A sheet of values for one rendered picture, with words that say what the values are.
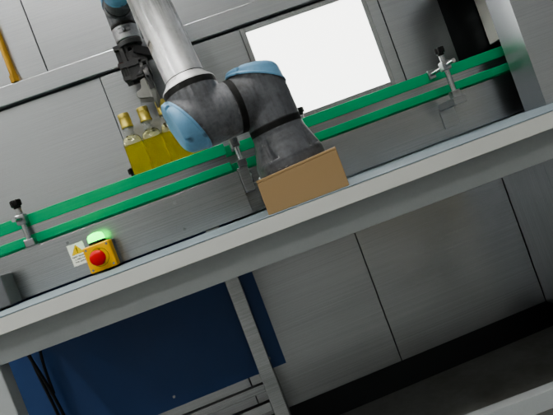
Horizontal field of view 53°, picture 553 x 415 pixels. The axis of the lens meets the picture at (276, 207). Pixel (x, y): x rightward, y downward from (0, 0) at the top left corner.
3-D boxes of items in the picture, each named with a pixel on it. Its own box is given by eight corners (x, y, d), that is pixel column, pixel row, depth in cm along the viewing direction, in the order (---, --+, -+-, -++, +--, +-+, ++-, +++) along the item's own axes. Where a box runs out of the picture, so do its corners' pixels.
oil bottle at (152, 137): (184, 193, 169) (159, 127, 168) (183, 193, 163) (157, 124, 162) (167, 199, 168) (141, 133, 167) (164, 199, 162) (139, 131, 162)
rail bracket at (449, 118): (457, 124, 169) (431, 55, 169) (482, 115, 153) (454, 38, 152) (442, 130, 169) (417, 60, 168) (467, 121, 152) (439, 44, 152)
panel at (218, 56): (393, 86, 187) (359, -9, 186) (396, 84, 184) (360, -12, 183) (140, 179, 179) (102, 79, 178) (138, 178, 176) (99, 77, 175)
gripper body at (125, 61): (129, 89, 168) (115, 51, 168) (156, 79, 169) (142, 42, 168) (125, 83, 160) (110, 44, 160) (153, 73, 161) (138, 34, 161)
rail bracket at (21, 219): (41, 244, 148) (23, 197, 148) (32, 245, 141) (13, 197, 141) (27, 249, 148) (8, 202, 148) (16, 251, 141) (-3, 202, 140)
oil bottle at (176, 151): (202, 186, 169) (177, 120, 168) (202, 185, 163) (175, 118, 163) (185, 193, 169) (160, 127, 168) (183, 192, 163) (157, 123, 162)
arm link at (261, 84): (307, 106, 115) (281, 46, 114) (249, 130, 111) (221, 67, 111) (290, 119, 126) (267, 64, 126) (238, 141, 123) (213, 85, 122)
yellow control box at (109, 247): (123, 263, 149) (113, 237, 148) (118, 266, 141) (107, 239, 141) (98, 272, 148) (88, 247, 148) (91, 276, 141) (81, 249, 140)
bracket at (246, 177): (255, 188, 162) (247, 166, 161) (257, 188, 152) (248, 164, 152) (243, 193, 161) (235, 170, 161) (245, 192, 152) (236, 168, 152)
